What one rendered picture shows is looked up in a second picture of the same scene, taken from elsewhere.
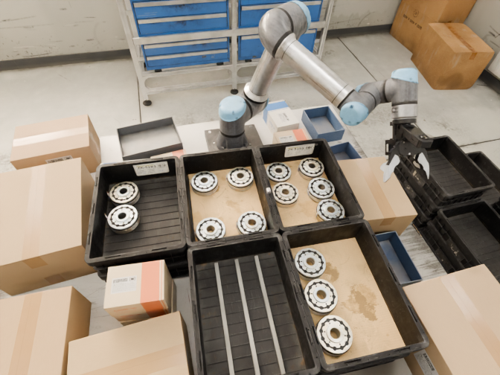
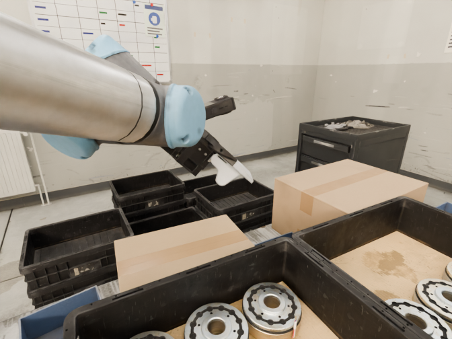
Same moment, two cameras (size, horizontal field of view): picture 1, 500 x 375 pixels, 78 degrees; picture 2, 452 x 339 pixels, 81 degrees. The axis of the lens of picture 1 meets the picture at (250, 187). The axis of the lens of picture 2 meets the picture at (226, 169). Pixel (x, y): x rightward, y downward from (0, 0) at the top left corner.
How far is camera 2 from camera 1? 0.98 m
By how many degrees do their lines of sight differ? 82
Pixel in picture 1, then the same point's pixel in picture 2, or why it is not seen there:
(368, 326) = (411, 256)
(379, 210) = (237, 243)
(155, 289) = not seen: outside the picture
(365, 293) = (373, 260)
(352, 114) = (197, 108)
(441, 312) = (351, 196)
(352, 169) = (148, 278)
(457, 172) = (82, 238)
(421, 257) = not seen: hidden behind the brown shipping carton
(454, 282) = (311, 190)
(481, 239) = not seen: hidden behind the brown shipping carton
